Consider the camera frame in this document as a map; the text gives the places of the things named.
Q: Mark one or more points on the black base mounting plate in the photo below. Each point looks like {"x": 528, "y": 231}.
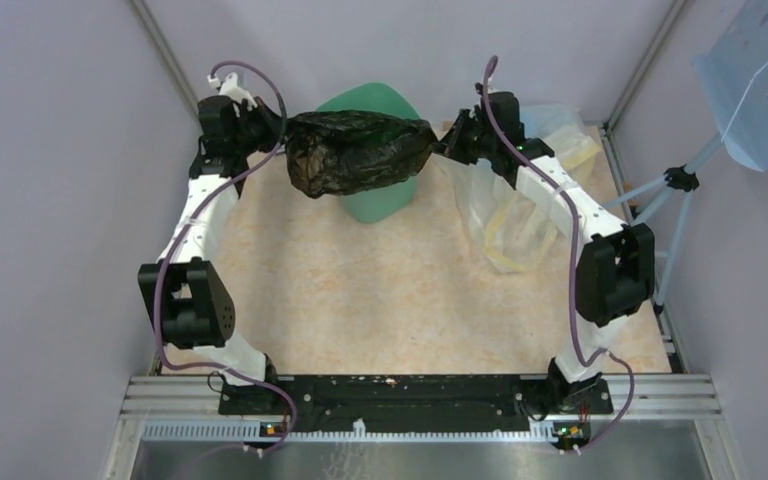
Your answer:
{"x": 412, "y": 402}

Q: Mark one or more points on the green plastic trash bin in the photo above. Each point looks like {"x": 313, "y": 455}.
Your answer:
{"x": 374, "y": 205}

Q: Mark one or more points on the translucent white plastic bag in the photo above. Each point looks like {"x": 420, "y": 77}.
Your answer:
{"x": 508, "y": 228}

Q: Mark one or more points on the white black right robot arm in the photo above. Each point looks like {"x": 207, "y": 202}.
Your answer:
{"x": 611, "y": 268}

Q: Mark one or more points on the black trash bag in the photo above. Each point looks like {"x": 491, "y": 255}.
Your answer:
{"x": 346, "y": 152}

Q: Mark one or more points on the white cable duct strip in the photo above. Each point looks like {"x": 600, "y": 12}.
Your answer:
{"x": 249, "y": 431}

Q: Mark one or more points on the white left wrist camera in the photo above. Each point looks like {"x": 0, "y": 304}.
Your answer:
{"x": 230, "y": 86}

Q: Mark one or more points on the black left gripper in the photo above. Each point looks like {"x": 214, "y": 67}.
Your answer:
{"x": 271, "y": 121}

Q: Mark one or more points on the light blue perforated panel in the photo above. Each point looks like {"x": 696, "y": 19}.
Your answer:
{"x": 734, "y": 76}

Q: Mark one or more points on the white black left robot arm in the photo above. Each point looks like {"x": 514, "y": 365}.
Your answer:
{"x": 190, "y": 309}

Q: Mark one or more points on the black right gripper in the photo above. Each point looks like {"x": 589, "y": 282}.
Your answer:
{"x": 451, "y": 144}

